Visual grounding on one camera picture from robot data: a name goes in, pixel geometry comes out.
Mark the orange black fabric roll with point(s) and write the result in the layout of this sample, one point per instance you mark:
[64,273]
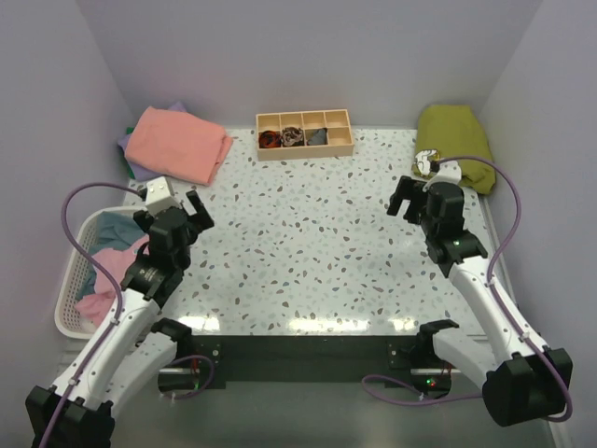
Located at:
[269,139]

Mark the folded green t shirt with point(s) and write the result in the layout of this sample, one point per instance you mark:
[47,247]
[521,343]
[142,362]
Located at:
[131,173]

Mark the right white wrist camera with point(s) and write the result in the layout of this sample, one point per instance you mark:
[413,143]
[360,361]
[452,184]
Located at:
[447,172]

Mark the folded salmon t shirt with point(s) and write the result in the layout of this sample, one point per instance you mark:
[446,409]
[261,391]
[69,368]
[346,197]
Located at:
[178,144]

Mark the folded lilac t shirt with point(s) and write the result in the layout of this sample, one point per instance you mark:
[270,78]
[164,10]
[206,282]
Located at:
[142,174]

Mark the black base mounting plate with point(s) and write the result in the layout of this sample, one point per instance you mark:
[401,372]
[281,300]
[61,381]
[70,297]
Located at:
[317,359]

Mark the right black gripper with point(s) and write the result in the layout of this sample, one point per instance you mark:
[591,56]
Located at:
[403,191]

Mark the brown floral fabric roll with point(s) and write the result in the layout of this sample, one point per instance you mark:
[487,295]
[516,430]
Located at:
[292,137]

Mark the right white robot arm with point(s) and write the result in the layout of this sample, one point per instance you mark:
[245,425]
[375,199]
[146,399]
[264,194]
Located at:
[520,377]

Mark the olive snoopy t shirt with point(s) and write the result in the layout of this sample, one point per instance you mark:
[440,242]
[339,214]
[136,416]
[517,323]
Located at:
[447,131]

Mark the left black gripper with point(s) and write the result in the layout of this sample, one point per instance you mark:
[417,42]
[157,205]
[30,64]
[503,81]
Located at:
[201,220]

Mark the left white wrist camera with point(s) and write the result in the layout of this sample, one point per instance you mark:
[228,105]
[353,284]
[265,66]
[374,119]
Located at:
[160,196]

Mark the blue t shirt in basket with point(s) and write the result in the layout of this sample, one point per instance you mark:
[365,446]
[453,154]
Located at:
[119,239]

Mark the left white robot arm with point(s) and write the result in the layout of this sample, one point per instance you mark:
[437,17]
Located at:
[133,342]

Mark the pink t shirt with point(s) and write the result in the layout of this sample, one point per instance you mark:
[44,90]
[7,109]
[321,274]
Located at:
[98,298]

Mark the grey fabric piece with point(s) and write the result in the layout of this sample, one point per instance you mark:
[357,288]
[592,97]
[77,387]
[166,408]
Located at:
[316,137]

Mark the white laundry basket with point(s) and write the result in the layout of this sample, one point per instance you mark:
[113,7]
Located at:
[68,320]

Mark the wooden compartment tray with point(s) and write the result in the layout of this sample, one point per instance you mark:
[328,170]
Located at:
[340,142]

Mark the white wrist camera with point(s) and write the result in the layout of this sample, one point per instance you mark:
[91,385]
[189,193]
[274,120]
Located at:
[160,196]
[447,172]

